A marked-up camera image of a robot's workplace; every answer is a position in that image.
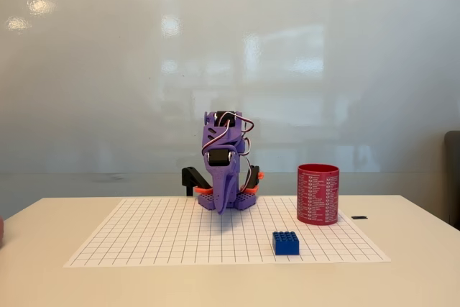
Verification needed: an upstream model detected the black table clamp orange knob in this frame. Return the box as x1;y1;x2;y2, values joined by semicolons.
245;165;266;193

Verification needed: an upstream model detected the red white black servo cable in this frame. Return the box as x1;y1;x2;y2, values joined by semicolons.
201;111;258;193

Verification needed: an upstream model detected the black table clamp orange pad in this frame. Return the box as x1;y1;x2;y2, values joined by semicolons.
181;165;216;197

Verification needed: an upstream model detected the white grid paper sheet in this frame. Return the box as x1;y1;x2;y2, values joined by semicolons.
63;196;392;269

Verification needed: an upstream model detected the blue toy brick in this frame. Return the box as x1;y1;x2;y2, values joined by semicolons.
272;231;301;257

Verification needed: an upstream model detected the red cup with white print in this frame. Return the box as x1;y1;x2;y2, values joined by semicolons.
296;163;341;226

